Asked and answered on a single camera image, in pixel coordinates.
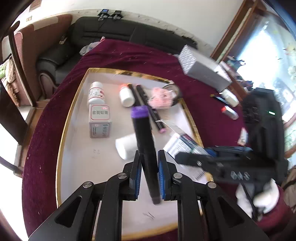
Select black marker purple cap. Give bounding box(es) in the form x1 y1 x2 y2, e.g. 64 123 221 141
131 105 161 205

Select maroon bed cover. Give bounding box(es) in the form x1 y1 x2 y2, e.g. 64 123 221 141
22 39 243 235

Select black marker in tray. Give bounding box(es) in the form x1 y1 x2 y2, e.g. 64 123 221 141
127 83 149 118

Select small white bottle orange cap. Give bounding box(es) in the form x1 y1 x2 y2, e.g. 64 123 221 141
119 84 135 108

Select white gloved hand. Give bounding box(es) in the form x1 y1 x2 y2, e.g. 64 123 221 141
235 179 280 220

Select gold-rimmed white tray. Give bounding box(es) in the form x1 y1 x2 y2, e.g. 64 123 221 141
56 67 214 241

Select maroon armchair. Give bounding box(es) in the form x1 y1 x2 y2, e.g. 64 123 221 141
14 14 72 100

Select grey medicine box red ends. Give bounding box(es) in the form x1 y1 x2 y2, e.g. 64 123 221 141
221 105 239 120

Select pink fluffy item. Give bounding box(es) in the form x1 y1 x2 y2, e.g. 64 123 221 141
149 87 173 109

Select black clips on sofa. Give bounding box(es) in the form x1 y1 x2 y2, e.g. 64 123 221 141
97 9 123 21

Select round tape roll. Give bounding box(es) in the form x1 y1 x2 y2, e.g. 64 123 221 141
163 84 183 106

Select white pill bottle red label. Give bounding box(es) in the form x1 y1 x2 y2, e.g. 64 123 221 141
115 133 137 161

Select black gold lipstick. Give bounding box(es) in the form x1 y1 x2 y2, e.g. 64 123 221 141
210 94 228 105

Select white bottle pink label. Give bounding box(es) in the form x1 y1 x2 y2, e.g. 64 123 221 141
87 81 105 106

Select white blue medicine box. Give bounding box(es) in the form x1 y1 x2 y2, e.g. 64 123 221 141
164 133 209 184

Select long white orange medicine box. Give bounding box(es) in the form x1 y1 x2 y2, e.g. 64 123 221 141
237 128 248 147

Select small white cardboard box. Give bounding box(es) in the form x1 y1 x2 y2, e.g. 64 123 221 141
220 89 239 107

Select black sofa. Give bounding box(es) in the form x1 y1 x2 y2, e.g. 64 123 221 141
36 16 198 98

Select large grey shoe box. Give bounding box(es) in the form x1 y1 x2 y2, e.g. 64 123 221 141
178 45 232 92

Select black marker pink cap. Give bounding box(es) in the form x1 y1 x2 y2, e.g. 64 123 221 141
136 85 166 133

